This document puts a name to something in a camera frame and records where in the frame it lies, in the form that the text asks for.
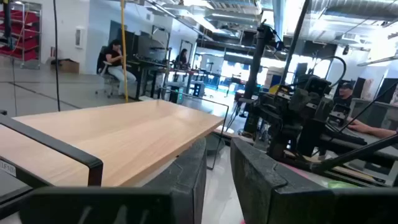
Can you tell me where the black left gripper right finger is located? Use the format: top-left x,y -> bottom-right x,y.
231,138 -> 398,224

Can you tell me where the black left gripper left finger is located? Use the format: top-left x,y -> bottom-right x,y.
18,138 -> 208,224

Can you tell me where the person's forearm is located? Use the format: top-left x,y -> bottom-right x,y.
346,117 -> 398,139

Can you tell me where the person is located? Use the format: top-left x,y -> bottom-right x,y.
333,82 -> 356,107
104,39 -> 138,96
175,48 -> 189,68

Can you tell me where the black stand pole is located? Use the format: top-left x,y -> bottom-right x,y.
243,19 -> 276,133

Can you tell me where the green plate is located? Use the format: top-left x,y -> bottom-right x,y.
326,180 -> 361,189

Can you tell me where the black desk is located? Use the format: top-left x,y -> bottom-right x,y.
126,57 -> 170,101

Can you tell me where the office chair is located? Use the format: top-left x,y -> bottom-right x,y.
94,45 -> 121,98

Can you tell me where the cardboard box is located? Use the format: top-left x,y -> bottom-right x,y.
50,58 -> 80,75

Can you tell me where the metal rack with red bins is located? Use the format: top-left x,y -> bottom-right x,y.
0,0 -> 43,70

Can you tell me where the black slanted frame rod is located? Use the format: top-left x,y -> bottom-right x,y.
279,0 -> 312,85

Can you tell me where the yellow hanging cable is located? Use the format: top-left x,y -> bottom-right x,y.
119,0 -> 129,104

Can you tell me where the black hanging cable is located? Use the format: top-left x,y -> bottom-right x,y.
52,0 -> 62,113

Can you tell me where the white wall dispenser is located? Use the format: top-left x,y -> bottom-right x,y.
74,26 -> 86,50

